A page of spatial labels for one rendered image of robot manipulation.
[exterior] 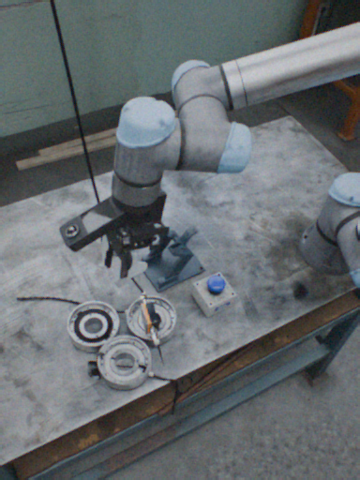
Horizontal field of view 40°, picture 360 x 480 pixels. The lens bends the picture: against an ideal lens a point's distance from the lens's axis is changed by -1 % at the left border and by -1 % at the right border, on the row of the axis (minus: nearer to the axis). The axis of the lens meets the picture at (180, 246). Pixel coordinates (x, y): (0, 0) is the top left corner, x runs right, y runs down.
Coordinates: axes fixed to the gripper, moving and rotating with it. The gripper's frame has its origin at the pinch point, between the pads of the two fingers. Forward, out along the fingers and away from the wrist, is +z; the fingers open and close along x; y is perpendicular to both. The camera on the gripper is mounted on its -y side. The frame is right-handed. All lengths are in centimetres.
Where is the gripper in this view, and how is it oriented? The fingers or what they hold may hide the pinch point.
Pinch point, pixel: (111, 274)
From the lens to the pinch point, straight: 92.1
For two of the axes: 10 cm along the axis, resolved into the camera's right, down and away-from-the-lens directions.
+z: -1.9, 6.5, 7.3
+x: -4.8, -7.2, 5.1
